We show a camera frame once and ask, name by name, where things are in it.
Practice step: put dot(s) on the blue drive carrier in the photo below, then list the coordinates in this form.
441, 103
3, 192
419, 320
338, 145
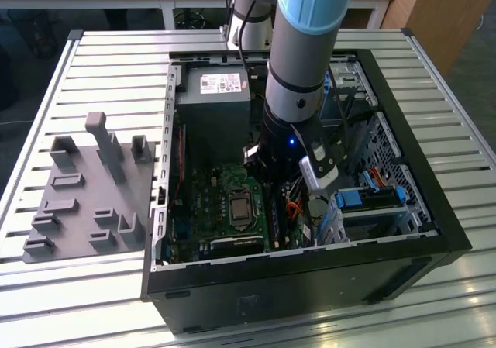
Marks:
327, 84

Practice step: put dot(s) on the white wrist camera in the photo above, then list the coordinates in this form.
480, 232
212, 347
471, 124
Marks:
317, 181

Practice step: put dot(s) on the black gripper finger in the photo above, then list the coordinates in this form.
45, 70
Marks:
253, 160

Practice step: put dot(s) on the round grey speaker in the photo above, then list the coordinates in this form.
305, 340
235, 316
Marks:
319, 207

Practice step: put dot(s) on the silver drive cage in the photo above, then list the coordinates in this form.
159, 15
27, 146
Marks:
348, 76

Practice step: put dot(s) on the green motherboard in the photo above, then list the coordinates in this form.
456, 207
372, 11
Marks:
201, 208

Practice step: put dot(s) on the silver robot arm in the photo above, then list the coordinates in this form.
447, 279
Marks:
298, 53

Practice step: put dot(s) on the grey parts rack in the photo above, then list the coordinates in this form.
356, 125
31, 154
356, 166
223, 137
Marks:
85, 193

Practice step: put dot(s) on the silver disk cage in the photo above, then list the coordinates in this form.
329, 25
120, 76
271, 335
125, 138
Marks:
410, 216

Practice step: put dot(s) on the black graphics card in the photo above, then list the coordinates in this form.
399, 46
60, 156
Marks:
236, 245

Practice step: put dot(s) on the hard disk in blue carrier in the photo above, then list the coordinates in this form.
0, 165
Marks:
350, 200

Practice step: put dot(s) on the black table corner cap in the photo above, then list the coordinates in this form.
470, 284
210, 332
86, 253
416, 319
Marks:
407, 32
75, 35

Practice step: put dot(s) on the grey power supply unit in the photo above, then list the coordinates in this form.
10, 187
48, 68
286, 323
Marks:
213, 123

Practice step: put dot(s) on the silver CPU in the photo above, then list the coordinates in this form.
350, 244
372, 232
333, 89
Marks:
240, 210

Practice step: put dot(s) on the black PC case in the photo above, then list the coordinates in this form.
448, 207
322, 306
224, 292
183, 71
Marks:
271, 293

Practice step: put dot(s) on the wooden cabinet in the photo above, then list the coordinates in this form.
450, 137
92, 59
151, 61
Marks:
445, 14

